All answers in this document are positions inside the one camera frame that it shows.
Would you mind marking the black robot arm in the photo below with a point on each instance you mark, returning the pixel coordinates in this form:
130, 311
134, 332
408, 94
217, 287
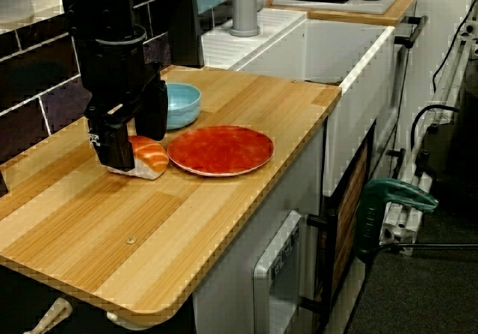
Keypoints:
101, 5

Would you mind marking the dark shelf side panel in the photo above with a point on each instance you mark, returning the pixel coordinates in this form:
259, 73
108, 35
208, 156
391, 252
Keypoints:
183, 20

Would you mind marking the white plastic bracket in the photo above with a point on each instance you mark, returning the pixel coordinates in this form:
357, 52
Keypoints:
123, 319

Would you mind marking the white sink with drainboard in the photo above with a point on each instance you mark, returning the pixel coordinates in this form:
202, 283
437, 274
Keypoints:
358, 125

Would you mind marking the salmon sushi toy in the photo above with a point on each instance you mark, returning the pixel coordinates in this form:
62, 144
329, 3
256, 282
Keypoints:
153, 158

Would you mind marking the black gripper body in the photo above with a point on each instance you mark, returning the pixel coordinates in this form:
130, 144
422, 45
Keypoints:
115, 80

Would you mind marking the cream shelf board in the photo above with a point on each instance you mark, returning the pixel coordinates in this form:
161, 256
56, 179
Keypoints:
46, 12

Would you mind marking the light blue bowl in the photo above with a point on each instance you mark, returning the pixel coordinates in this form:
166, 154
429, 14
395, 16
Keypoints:
183, 106

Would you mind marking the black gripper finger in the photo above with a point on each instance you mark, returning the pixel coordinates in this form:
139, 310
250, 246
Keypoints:
151, 113
112, 147

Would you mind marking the grey toy faucet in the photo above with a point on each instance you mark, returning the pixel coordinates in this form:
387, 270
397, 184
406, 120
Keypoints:
244, 9

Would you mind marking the aluminium frame rail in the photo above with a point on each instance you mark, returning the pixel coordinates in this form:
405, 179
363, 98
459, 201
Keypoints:
401, 233

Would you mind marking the white toy kitchen cabinet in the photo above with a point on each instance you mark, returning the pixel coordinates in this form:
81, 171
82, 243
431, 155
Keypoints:
231, 274

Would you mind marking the wood slat cabinet door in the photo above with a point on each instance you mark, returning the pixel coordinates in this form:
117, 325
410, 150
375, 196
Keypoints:
349, 199

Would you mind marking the white toy dishwasher door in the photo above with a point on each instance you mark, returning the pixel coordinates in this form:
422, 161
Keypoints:
261, 274

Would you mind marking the red round plate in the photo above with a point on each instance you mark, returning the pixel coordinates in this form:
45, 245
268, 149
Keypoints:
220, 151

